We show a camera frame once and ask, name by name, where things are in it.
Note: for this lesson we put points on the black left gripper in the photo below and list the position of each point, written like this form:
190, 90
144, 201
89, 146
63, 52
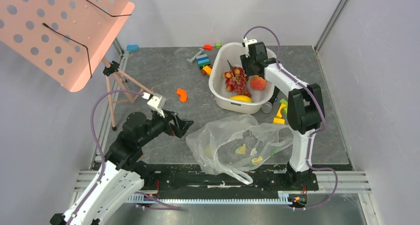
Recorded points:
181, 126

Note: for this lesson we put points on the translucent plastic bag with fruits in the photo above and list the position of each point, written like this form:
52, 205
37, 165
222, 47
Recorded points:
236, 145

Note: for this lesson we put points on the yellow fake banana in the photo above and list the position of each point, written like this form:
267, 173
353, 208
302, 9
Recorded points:
242, 98

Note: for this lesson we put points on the dark red grape bunch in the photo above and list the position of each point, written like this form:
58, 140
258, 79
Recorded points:
237, 85

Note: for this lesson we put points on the red yellow fruit bunch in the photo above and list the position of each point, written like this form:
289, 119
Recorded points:
233, 72

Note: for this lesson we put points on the orange fake peach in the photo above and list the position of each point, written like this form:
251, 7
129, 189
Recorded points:
257, 83

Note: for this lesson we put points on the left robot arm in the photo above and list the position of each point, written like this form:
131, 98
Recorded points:
123, 172

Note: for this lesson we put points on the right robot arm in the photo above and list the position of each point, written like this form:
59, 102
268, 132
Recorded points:
305, 112

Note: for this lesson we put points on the orange curved block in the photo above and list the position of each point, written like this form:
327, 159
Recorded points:
182, 94

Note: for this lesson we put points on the grey toy wrench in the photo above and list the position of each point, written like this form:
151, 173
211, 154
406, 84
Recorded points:
192, 59

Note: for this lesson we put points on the stacked coloured brick pile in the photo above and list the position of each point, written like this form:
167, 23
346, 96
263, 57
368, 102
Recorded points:
204, 64

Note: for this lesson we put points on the black microphone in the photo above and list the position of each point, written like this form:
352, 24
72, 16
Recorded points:
267, 106

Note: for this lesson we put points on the blue lego brick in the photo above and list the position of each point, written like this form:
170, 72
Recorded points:
132, 48

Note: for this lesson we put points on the pink music stand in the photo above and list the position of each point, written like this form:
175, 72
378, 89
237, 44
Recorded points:
67, 39

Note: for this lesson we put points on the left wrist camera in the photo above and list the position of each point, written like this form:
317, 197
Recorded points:
156, 103

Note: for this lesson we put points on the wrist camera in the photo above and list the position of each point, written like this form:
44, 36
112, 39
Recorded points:
156, 103
247, 42

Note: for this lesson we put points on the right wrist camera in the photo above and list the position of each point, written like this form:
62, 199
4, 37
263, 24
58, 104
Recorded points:
247, 42

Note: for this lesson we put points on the aluminium frame post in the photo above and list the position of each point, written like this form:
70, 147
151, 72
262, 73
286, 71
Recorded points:
330, 25

